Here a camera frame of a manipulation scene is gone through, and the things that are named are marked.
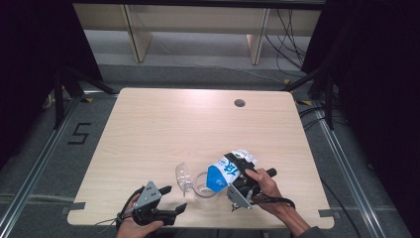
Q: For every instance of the grey tape strip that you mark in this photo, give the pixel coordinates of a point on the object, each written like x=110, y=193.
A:
x=74, y=207
x=328, y=213

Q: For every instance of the person's right hand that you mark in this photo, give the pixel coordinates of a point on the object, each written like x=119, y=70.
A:
x=269, y=191

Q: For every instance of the person's left hand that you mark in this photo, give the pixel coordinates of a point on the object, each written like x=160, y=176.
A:
x=135, y=231

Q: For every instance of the black curtain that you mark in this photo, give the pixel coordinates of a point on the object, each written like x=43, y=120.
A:
x=29, y=49
x=379, y=82

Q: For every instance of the clear glass jar with lid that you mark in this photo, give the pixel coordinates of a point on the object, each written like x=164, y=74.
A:
x=201, y=189

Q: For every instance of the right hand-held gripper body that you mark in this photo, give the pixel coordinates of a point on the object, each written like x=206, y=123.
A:
x=239, y=196

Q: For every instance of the white and blue bag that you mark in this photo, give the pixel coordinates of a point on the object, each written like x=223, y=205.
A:
x=218, y=177

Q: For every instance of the light wooden furniture frame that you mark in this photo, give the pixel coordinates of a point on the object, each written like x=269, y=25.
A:
x=138, y=39

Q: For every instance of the yellow and black tape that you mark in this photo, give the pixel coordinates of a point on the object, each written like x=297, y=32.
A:
x=303, y=102

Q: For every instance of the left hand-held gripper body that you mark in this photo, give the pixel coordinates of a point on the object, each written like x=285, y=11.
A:
x=148, y=196

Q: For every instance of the aluminium floor rail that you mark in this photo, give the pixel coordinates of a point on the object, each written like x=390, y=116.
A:
x=346, y=172
x=36, y=165

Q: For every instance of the black metal stand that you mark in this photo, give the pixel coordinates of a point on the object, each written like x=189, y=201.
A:
x=59, y=99
x=328, y=99

